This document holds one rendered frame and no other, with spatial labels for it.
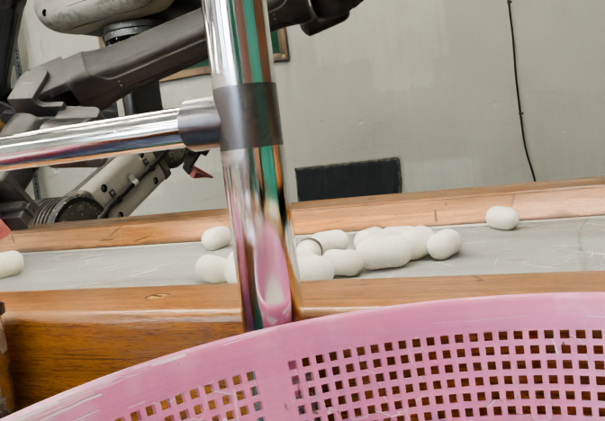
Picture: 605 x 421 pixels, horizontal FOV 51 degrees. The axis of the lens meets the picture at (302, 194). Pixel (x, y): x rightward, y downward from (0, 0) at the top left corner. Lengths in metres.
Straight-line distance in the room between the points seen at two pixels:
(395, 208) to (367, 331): 0.41
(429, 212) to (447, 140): 1.91
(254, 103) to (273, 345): 0.08
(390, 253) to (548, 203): 0.21
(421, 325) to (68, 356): 0.17
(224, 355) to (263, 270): 0.04
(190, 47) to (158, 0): 0.42
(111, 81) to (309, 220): 0.32
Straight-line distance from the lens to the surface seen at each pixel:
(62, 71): 0.82
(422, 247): 0.44
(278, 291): 0.22
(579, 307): 0.22
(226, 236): 0.61
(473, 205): 0.60
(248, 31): 0.22
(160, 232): 0.72
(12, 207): 0.74
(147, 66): 0.81
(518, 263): 0.42
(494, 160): 2.49
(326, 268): 0.38
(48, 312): 0.32
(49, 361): 0.33
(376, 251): 0.42
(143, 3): 1.21
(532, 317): 0.22
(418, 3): 2.56
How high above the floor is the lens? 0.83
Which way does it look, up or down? 4 degrees down
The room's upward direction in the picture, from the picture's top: 7 degrees counter-clockwise
